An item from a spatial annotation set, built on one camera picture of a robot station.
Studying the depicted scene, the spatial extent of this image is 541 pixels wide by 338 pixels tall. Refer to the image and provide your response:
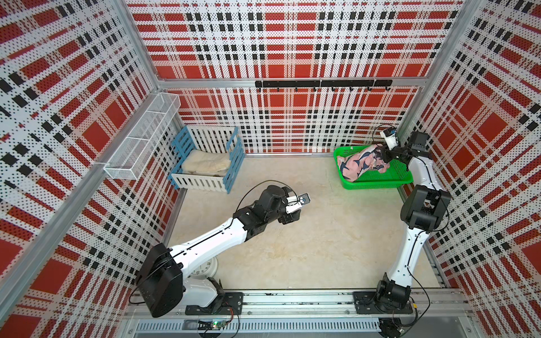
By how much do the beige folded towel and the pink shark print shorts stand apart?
23.1 inches

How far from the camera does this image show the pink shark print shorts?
980mm

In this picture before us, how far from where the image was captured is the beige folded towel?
107 cm

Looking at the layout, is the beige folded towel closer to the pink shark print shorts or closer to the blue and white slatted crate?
the blue and white slatted crate

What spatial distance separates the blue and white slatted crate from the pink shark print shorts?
0.56 metres

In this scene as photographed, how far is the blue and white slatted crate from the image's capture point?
1034mm
